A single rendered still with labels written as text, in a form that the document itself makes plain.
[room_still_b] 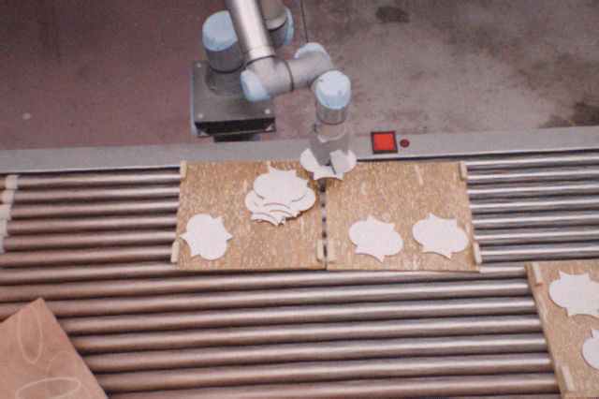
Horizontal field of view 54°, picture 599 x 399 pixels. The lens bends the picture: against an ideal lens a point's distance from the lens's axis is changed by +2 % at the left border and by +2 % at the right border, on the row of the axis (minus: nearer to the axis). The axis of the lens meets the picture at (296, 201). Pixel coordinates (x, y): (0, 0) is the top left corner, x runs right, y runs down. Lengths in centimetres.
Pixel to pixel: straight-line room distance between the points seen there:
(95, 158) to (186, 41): 169
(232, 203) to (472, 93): 190
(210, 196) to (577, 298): 102
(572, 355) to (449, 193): 52
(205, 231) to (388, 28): 217
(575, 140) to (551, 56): 163
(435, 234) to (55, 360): 101
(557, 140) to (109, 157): 137
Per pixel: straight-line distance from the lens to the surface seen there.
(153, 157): 184
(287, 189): 164
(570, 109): 338
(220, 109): 187
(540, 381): 162
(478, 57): 347
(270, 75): 138
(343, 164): 149
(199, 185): 173
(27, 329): 155
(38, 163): 193
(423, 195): 173
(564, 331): 166
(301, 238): 162
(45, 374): 149
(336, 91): 132
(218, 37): 176
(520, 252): 173
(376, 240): 162
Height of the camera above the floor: 238
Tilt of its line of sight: 59 degrees down
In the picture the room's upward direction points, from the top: straight up
